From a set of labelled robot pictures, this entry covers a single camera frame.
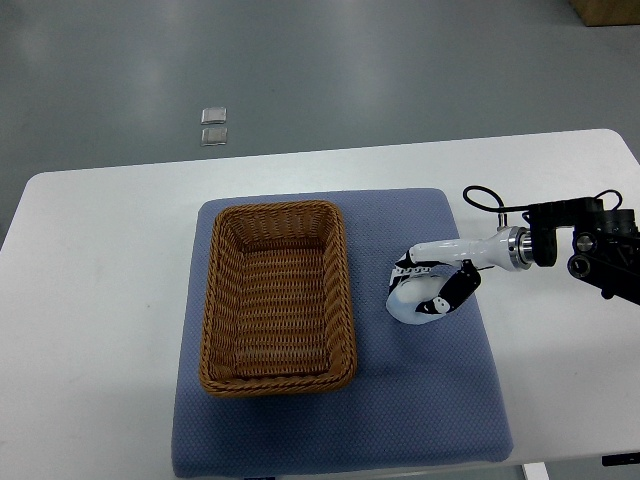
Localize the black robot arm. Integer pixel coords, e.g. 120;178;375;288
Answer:
386;195;639;325

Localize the white table leg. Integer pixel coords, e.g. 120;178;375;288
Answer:
521;459;551;480

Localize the brown wicker basket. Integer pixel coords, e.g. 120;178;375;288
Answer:
199;200;357;398

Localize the lower metal floor plate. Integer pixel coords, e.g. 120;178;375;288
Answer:
201;127;228;146

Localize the blue fabric mat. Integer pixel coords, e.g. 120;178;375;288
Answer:
171;188;513;478

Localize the brown cardboard box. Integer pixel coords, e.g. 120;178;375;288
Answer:
569;0;639;27

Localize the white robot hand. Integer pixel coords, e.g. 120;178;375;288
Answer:
388;227;534;315

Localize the metal floor plate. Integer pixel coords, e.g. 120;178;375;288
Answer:
201;127;228;146
201;106;227;125

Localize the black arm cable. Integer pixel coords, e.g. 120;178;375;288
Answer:
462;185;531;214

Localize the upper metal floor plate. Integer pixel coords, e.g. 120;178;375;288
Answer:
201;106;227;125

